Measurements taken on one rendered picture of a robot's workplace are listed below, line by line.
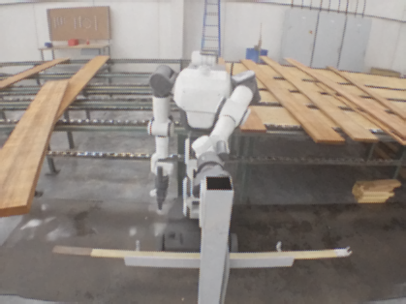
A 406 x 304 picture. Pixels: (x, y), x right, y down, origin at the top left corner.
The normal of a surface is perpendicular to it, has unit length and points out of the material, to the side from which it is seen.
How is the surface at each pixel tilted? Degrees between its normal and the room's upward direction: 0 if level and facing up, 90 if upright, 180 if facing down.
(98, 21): 90
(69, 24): 90
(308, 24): 90
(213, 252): 90
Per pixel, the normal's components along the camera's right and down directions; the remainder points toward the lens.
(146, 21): 0.05, 0.42
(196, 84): -0.04, -0.19
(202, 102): -0.11, 0.56
